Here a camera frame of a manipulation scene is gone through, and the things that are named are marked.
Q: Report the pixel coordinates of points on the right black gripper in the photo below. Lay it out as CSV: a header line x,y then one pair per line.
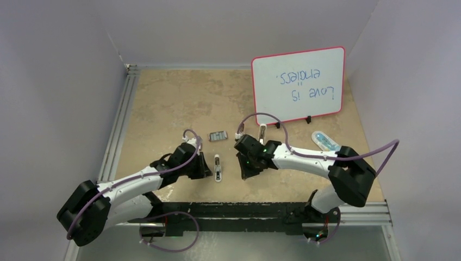
x,y
247,173

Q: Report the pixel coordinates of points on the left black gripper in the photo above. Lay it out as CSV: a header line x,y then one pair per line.
x,y
203,171

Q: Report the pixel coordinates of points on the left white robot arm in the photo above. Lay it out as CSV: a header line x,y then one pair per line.
x,y
93,207

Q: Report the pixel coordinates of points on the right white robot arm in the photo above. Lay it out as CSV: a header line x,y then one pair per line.
x,y
350,176

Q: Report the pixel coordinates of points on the blue patterned oval case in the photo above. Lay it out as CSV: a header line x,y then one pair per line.
x,y
324,142

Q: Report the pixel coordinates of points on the red-framed whiteboard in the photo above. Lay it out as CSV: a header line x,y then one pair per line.
x,y
297,85

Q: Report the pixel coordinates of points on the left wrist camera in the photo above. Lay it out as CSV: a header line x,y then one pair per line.
x,y
195,141

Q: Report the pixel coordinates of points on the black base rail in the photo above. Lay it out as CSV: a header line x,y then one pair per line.
x,y
290,218

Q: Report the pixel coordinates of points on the aluminium frame rail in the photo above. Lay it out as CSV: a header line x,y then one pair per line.
x,y
118,132

